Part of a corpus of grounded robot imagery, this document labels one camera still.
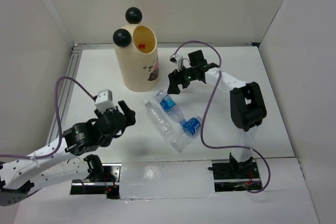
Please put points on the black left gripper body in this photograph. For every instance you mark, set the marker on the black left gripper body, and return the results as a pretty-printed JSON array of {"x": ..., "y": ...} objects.
[{"x": 107, "y": 141}]

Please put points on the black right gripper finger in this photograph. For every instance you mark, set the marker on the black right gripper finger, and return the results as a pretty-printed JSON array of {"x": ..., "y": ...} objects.
[
  {"x": 185, "y": 83},
  {"x": 173, "y": 84}
]

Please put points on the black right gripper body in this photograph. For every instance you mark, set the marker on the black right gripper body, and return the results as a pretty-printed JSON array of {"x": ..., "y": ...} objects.
[{"x": 188, "y": 74}]

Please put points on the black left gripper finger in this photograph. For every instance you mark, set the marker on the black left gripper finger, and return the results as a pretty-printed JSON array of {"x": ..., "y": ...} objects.
[
  {"x": 124, "y": 106},
  {"x": 130, "y": 116}
]

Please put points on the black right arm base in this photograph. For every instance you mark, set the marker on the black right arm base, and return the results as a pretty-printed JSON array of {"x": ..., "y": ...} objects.
[{"x": 233, "y": 176}]

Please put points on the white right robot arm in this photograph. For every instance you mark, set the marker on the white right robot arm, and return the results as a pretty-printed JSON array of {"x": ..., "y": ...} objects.
[{"x": 247, "y": 107}]

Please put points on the black left robot arm base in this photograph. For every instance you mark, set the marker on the black left robot arm base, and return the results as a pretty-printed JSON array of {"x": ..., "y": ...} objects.
[{"x": 103, "y": 179}]

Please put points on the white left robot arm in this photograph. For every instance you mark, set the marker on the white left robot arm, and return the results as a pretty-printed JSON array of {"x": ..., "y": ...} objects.
[{"x": 72, "y": 158}]

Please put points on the beige cylindrical bin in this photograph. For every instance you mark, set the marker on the beige cylindrical bin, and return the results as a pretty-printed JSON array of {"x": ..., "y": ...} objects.
[{"x": 139, "y": 61}]

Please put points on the crushed bottle light-blue label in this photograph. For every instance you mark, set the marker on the crushed bottle light-blue label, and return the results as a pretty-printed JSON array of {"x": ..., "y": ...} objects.
[{"x": 168, "y": 105}]

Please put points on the clear label-free plastic bottle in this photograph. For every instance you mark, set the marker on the clear label-free plastic bottle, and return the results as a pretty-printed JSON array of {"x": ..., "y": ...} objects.
[{"x": 158, "y": 119}]

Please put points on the crushed clear plastic bottle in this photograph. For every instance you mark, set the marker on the crushed clear plastic bottle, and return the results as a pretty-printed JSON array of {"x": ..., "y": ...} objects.
[{"x": 180, "y": 140}]

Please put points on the black ball ear front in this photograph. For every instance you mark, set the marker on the black ball ear front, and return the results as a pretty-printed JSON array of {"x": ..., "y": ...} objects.
[{"x": 122, "y": 38}]

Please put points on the black ball ear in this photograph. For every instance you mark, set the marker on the black ball ear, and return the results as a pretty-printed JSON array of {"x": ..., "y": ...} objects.
[
  {"x": 133, "y": 15},
  {"x": 122, "y": 38}
]

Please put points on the black ball ear rear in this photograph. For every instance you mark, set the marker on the black ball ear rear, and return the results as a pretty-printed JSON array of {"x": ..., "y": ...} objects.
[{"x": 133, "y": 15}]

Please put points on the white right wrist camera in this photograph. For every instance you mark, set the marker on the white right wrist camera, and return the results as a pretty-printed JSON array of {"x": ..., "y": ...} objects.
[{"x": 177, "y": 60}]

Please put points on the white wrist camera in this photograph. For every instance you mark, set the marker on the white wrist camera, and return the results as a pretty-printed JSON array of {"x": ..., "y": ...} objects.
[
  {"x": 104, "y": 101},
  {"x": 177, "y": 60}
]

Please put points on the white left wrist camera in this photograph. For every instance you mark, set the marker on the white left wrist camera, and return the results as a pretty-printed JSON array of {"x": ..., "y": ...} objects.
[{"x": 104, "y": 101}]

